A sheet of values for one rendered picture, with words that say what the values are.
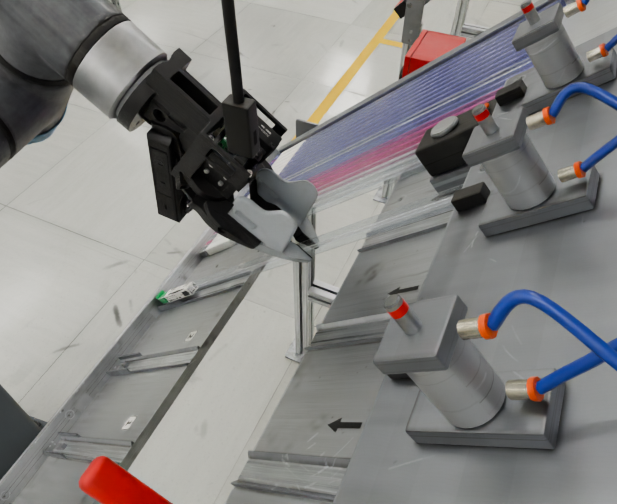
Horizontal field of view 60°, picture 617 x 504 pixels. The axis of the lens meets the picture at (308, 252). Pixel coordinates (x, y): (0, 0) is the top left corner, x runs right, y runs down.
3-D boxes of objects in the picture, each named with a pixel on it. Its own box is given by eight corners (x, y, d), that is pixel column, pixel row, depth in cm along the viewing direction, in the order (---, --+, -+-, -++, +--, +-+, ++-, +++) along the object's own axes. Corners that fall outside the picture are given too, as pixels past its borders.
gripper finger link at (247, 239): (252, 253, 48) (178, 184, 47) (244, 259, 49) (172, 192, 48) (278, 222, 51) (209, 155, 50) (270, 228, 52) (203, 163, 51)
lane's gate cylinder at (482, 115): (496, 156, 23) (469, 114, 23) (499, 148, 24) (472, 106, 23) (509, 151, 23) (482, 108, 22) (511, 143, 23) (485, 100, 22)
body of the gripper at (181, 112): (254, 185, 43) (134, 78, 41) (211, 226, 50) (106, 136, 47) (295, 133, 48) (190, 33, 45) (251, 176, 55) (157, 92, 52)
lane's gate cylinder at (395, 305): (421, 358, 17) (379, 309, 16) (427, 342, 17) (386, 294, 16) (437, 356, 16) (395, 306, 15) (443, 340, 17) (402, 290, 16)
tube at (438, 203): (163, 304, 74) (157, 299, 73) (168, 297, 75) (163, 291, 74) (501, 194, 38) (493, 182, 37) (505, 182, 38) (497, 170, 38)
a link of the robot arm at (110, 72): (65, 102, 47) (124, 59, 51) (108, 139, 48) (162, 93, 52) (83, 47, 41) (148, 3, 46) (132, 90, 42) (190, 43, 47)
